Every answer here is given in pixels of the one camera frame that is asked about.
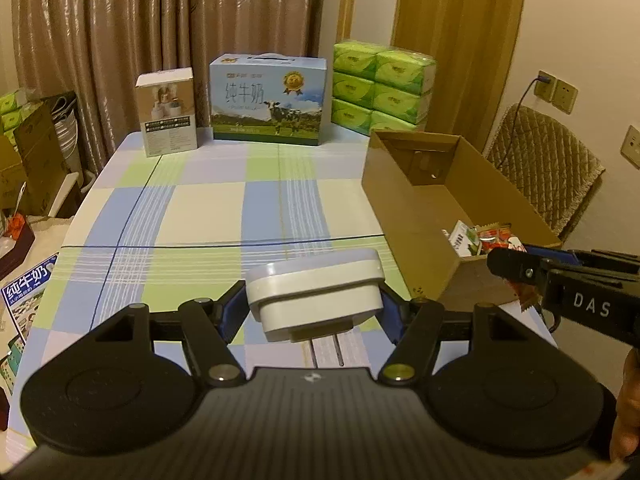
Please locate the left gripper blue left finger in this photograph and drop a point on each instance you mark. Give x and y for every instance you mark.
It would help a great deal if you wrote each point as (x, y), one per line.
(208, 327)

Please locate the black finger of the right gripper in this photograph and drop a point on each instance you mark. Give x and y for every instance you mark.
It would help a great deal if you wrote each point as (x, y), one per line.
(521, 266)

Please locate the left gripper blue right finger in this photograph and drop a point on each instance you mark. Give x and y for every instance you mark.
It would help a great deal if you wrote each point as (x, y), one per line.
(413, 327)

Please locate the red snack packet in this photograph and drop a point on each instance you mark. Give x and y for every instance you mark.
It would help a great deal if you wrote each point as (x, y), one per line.
(498, 235)

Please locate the green spray medicine box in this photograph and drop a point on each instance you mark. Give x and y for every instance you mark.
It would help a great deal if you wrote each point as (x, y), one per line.
(465, 240)

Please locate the white power adapter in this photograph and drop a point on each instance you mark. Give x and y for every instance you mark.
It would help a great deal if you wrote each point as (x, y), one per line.
(315, 296)

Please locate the person right hand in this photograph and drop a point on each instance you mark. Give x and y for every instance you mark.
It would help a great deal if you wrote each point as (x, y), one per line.
(625, 435)

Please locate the quilted brown chair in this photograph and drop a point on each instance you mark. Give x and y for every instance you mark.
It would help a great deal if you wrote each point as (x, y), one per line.
(548, 164)

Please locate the checkered bed sheet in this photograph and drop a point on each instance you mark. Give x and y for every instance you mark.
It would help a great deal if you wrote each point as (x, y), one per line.
(168, 229)

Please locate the brown cardboard box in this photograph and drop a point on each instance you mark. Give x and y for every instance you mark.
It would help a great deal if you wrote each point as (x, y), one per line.
(419, 186)

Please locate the white product box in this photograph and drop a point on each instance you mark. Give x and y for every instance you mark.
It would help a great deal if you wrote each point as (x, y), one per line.
(166, 109)

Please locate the green tissue pack stack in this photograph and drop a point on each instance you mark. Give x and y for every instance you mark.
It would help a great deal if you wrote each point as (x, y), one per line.
(380, 88)

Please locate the blue milk carton box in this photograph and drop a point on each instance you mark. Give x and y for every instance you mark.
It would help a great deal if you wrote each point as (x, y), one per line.
(267, 98)

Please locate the brown boxes on floor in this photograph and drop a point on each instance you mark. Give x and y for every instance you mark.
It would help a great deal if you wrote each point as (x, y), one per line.
(40, 147)

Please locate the brown curtain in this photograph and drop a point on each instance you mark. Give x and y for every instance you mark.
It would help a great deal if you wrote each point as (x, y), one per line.
(98, 48)

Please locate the wall power socket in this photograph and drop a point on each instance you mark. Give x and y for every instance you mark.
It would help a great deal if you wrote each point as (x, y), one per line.
(544, 86)

